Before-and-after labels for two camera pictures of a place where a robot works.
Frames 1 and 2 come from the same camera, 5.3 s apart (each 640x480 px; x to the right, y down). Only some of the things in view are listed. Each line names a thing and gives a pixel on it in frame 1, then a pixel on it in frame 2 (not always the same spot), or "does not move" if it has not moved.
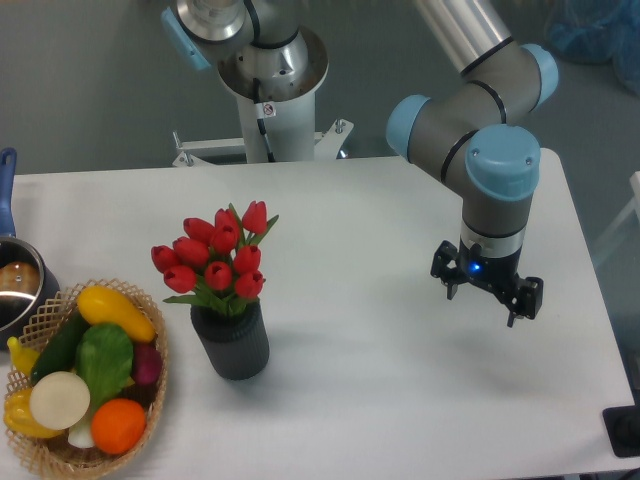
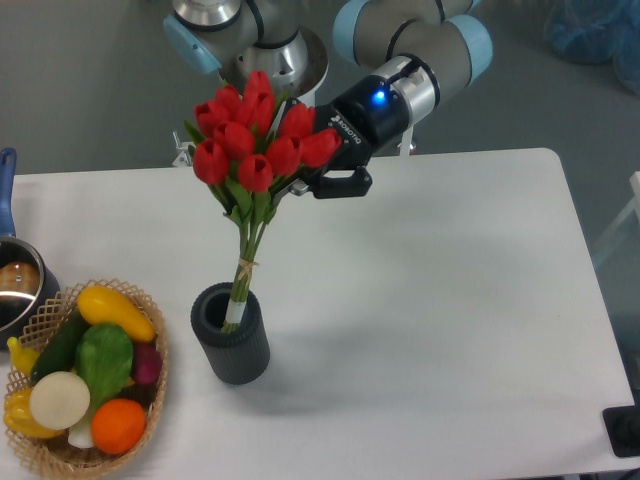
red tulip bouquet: x=217 y=262 to x=249 y=146
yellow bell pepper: x=18 y=414 does not move
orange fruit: x=117 y=426 does not move
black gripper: x=501 y=274 to x=364 y=116
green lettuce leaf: x=104 y=355 does not move
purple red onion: x=147 y=362 does not move
